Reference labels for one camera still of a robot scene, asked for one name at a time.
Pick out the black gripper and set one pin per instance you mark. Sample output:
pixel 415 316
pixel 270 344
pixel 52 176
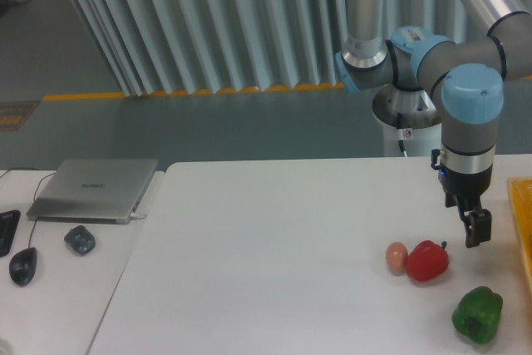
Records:
pixel 465 178

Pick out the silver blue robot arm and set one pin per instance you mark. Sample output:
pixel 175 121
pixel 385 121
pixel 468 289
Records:
pixel 463 83

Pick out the red bell pepper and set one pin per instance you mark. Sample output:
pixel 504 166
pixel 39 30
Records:
pixel 427 261

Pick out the brown egg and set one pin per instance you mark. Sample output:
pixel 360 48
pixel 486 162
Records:
pixel 396 256

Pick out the green bell pepper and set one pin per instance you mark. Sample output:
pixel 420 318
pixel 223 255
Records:
pixel 478 314

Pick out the white usb plug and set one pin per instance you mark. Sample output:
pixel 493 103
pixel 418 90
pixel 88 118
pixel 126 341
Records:
pixel 136 216

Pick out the closed silver laptop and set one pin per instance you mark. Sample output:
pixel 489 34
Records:
pixel 94 190

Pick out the white folding partition screen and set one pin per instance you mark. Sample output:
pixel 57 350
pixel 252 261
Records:
pixel 193 45

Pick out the small black case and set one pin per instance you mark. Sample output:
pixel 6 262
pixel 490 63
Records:
pixel 80 240

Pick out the black computer mouse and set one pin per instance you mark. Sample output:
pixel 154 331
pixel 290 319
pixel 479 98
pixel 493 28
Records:
pixel 23 266

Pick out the black keyboard edge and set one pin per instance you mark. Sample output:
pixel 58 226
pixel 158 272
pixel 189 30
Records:
pixel 8 228

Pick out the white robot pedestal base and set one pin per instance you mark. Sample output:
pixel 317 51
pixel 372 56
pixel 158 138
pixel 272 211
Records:
pixel 410 124

